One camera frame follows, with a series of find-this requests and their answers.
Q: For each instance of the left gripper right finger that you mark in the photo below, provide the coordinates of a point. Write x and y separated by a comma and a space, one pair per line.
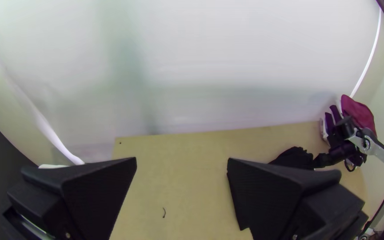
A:
278, 200

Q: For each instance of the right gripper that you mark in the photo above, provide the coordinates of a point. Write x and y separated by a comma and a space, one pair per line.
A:
338, 154

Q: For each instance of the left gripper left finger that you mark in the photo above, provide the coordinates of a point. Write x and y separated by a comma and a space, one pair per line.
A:
78, 196

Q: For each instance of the black t-shirt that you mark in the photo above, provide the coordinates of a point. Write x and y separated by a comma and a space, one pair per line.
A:
293, 158

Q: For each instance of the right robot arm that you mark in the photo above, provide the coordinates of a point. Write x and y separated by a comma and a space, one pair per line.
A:
382, 155

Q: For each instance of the pile of folded clothes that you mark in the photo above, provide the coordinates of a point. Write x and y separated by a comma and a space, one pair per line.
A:
358, 111

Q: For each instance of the white wall trim strip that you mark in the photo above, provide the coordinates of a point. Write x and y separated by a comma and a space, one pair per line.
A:
368, 56
50, 136

